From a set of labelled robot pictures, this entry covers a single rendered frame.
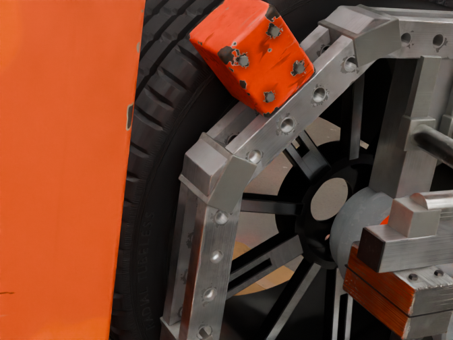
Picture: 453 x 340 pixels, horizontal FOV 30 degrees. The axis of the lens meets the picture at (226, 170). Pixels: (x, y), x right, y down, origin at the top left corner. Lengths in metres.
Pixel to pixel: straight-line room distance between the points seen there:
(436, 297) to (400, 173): 0.27
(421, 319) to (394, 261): 0.05
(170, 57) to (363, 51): 0.20
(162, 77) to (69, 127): 0.27
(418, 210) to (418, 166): 0.27
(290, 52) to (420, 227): 0.21
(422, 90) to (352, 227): 0.17
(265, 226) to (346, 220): 2.09
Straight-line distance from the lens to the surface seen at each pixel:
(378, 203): 0.97
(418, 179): 0.98
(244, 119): 0.86
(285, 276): 2.74
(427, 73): 0.91
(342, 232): 0.99
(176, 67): 0.87
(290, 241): 1.04
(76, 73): 0.62
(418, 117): 0.93
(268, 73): 0.80
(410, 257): 0.72
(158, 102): 0.87
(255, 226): 3.06
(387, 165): 0.98
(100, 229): 0.67
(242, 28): 0.78
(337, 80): 0.85
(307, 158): 1.00
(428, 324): 0.73
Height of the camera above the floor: 1.26
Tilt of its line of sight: 21 degrees down
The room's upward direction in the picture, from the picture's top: 9 degrees clockwise
